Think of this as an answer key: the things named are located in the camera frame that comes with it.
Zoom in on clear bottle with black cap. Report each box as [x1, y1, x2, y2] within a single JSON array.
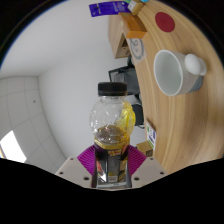
[[88, 81, 137, 190]]

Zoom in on small yellow box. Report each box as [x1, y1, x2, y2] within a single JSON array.
[[127, 0, 146, 16]]

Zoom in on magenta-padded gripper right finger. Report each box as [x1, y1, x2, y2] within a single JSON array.
[[125, 144, 167, 189]]

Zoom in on rectangular ceiling light panel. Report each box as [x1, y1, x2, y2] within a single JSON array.
[[0, 129, 28, 164]]

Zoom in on flat round red coaster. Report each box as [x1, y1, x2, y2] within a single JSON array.
[[154, 11, 176, 34]]

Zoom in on white and grey mug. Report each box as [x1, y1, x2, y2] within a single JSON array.
[[153, 49, 208, 98]]

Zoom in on orange-brown cardboard box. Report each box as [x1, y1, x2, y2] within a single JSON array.
[[118, 12, 148, 40]]

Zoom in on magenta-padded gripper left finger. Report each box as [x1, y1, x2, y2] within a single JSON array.
[[54, 144, 98, 188]]

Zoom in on white and green leaflet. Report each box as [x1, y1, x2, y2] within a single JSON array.
[[145, 119, 157, 150]]

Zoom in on purple standing pouch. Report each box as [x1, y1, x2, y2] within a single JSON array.
[[88, 0, 132, 18]]

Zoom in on mesh chair with grey back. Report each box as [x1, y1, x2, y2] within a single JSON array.
[[108, 54, 142, 96]]

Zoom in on wooden side desk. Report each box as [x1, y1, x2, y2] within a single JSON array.
[[107, 13, 132, 60]]

